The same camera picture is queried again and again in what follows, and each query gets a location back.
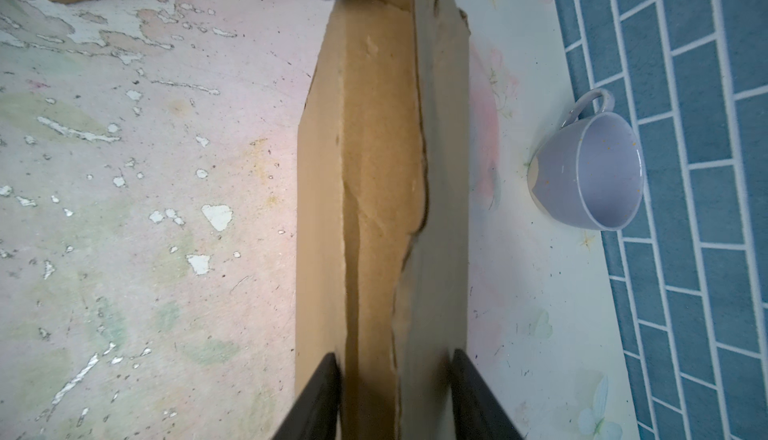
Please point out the lavender ceramic mug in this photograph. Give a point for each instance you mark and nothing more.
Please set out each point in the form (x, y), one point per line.
(590, 174)

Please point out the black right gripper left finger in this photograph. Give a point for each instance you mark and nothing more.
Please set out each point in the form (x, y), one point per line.
(314, 414)

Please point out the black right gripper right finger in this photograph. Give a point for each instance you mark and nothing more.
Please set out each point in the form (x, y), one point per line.
(477, 413)

